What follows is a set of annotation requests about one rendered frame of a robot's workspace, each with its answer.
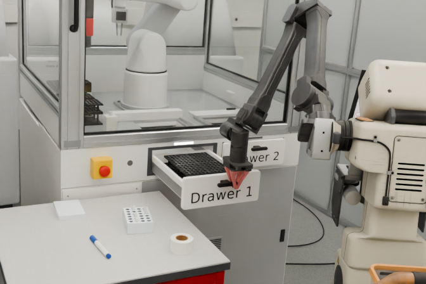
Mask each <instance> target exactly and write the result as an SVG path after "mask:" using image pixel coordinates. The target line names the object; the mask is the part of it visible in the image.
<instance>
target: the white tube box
mask: <svg viewBox="0 0 426 284"><path fill-rule="evenodd" d="M143 208H144V207H135V209H134V210H131V207H127V208H123V213H122V218H123V221H124V226H125V228H126V232H127V234H140V233H153V219H152V217H151V214H150V211H149V210H148V207H147V210H148V214H145V212H143ZM134 212H137V213H138V216H137V217H138V218H139V222H135V217H134Z"/></svg>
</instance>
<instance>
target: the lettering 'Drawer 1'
mask: <svg viewBox="0 0 426 284"><path fill-rule="evenodd" d="M247 188H249V192H248V195H247V197H249V196H252V195H250V186H249V187H247ZM230 192H233V191H229V192H228V198H230V197H229V195H234V192H233V194H229V193H230ZM193 194H197V195H198V200H197V201H196V202H193ZM225 194H226V191H225V192H224V196H225ZM209 195H213V196H211V197H213V198H212V200H209V198H210V197H209V198H208V201H214V194H213V193H209ZM220 196H222V200H224V196H223V194H222V192H221V193H220V195H219V197H218V193H217V200H219V199H220ZM231 198H233V197H231ZM231 198H230V199H231ZM199 199H200V195H199V193H192V194H191V203H197V202H198V201H199Z"/></svg>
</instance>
